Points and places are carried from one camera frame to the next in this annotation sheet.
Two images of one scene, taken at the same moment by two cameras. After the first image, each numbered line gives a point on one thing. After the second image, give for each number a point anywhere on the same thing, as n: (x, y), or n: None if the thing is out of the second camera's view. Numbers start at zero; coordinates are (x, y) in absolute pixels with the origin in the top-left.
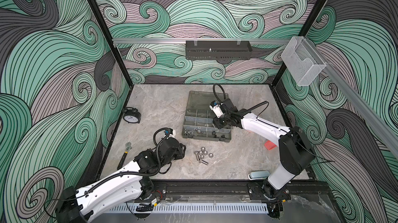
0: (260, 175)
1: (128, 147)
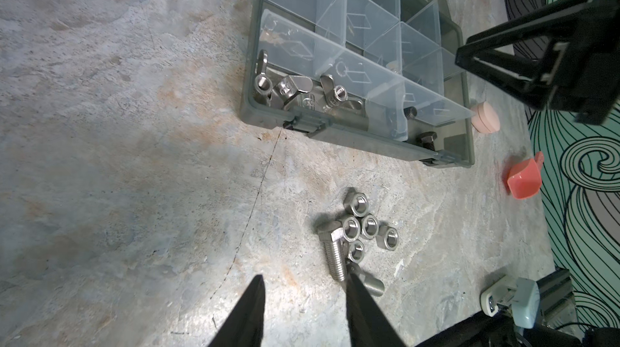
0: (521, 295)
1: None
